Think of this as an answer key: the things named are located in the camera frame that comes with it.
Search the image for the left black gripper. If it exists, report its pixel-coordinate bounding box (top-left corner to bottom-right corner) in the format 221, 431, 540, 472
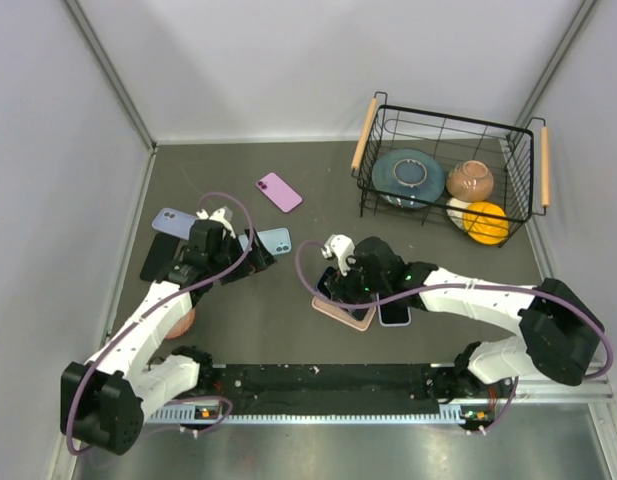
209, 226, 276, 285

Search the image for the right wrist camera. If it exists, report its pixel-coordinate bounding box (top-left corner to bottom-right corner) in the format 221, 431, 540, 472
321, 234, 355, 276

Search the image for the red patterned bowl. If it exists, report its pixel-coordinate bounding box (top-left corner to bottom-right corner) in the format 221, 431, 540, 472
165, 309, 196, 340

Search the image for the black wire basket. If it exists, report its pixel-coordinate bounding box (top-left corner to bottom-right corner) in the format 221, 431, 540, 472
351, 91, 551, 223

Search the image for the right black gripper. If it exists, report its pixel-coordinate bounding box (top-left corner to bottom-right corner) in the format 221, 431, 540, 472
326, 252, 390, 313

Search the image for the black phone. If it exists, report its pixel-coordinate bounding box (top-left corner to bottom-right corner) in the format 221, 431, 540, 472
139, 233, 180, 282
378, 304, 411, 327

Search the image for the pink phone case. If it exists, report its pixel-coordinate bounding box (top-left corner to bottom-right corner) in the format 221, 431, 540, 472
311, 296, 377, 332

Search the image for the white small dish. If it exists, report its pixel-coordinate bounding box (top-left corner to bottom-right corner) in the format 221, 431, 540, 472
446, 197, 470, 231

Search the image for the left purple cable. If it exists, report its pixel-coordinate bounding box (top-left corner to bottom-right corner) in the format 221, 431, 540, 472
67, 191, 257, 456

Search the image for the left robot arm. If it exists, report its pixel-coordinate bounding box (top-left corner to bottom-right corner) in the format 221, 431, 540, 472
60, 219, 275, 455

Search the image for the dark blue phone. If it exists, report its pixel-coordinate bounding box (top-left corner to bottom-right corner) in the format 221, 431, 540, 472
316, 266, 369, 322

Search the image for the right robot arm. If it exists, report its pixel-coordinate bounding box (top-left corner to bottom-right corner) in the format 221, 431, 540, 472
321, 235, 605, 396

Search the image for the lavender case at left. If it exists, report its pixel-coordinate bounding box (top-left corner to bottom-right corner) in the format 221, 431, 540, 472
151, 208, 197, 241

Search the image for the white slotted cable duct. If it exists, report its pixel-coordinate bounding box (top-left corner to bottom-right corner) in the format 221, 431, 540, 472
145, 404, 466, 426

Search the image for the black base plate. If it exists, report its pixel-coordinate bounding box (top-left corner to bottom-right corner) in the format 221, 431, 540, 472
178, 364, 497, 416

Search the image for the lavender phone case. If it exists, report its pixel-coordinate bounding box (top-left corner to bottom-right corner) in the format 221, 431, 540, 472
375, 303, 413, 329

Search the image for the brown ceramic bowl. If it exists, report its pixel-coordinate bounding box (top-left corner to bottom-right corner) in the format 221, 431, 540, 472
446, 160, 494, 203

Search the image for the blue ceramic plate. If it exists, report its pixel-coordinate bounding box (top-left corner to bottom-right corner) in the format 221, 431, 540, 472
372, 149, 445, 209

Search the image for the yellow bowl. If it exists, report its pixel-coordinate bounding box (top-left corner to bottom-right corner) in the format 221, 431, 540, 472
462, 201, 510, 246

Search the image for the magenta phone case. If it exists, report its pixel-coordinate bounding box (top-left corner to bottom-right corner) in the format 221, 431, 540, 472
256, 172, 303, 213

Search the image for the light blue phone case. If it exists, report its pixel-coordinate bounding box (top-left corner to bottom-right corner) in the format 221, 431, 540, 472
257, 228, 292, 257

